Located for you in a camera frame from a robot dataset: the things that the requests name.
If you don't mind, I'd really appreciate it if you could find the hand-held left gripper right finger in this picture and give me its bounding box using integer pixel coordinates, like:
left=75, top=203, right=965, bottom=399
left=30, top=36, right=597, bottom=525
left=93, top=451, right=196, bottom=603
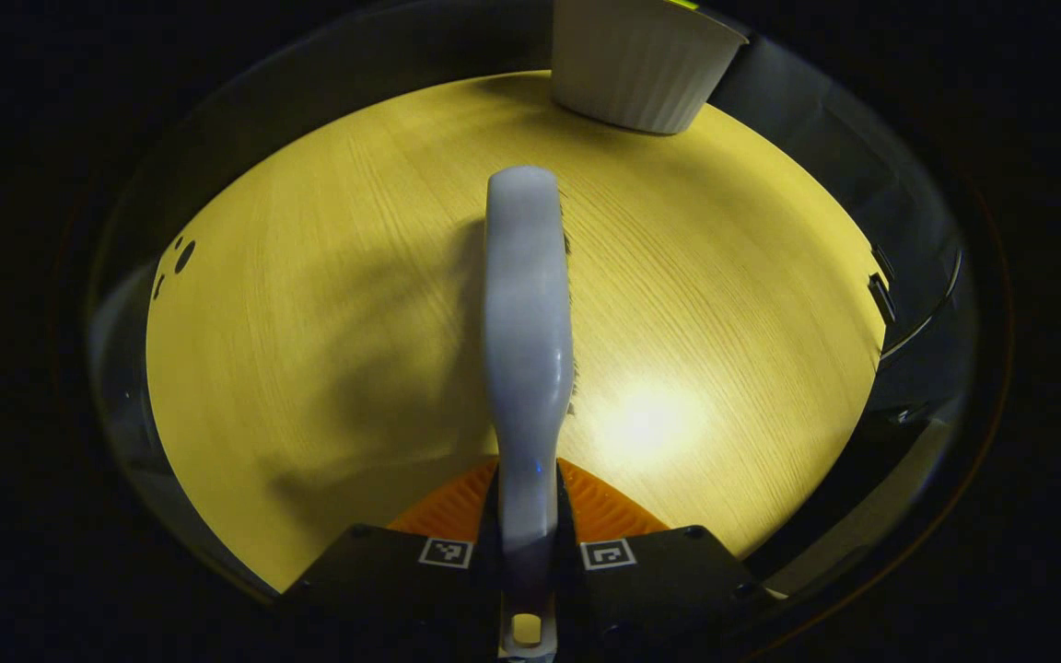
left=554, top=458, right=771, bottom=663

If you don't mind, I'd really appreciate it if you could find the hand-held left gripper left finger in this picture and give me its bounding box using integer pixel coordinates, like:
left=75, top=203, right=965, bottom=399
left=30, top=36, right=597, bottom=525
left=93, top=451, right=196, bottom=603
left=277, top=458, right=504, bottom=663

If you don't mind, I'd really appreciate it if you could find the small grey broom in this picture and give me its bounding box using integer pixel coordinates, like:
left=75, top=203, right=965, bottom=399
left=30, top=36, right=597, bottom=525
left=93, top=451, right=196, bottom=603
left=482, top=166, right=577, bottom=662

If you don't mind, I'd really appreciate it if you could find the white ribbed garbage bin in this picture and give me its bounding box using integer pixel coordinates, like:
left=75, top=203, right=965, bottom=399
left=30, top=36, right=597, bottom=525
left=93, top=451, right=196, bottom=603
left=551, top=0, right=751, bottom=135

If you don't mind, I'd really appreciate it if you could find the yellow wooden desktop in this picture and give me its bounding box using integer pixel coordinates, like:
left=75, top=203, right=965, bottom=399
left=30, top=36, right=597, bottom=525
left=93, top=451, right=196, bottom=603
left=146, top=71, right=889, bottom=592

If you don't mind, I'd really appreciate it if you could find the thin grey cable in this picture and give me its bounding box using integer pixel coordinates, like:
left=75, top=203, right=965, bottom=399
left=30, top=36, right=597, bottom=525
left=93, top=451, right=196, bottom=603
left=879, top=247, right=964, bottom=362

